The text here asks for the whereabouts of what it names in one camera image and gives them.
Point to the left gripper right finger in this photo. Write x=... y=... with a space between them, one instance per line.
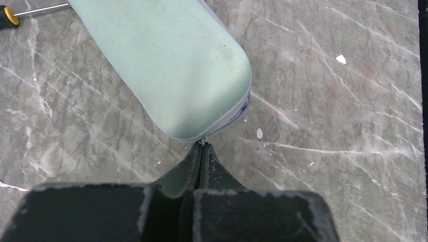
x=213 y=175

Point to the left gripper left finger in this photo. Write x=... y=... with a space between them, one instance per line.
x=184 y=176

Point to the mint green zipper case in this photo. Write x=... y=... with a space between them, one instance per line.
x=189 y=73

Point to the black yellow screwdriver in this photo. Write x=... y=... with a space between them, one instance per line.
x=11 y=19

